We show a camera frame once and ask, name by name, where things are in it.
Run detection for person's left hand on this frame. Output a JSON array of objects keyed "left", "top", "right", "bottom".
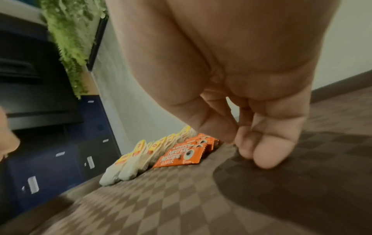
[{"left": 0, "top": 106, "right": 21, "bottom": 161}]

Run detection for person's right hand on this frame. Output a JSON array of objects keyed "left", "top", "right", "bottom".
[{"left": 106, "top": 0, "right": 341, "bottom": 170}]

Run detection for row of red coffee sachets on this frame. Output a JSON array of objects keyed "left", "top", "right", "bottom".
[{"left": 152, "top": 133, "right": 220, "bottom": 169}]

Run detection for brown plastic tray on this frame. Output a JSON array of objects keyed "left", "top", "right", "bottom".
[{"left": 0, "top": 70, "right": 372, "bottom": 235}]

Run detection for dark cabinet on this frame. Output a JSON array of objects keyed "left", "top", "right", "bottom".
[{"left": 0, "top": 95, "right": 121, "bottom": 212}]

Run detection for black metal rack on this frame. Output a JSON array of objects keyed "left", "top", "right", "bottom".
[{"left": 0, "top": 12, "right": 85, "bottom": 132}]

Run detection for green plants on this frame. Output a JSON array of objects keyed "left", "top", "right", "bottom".
[{"left": 40, "top": 0, "right": 108, "bottom": 99}]

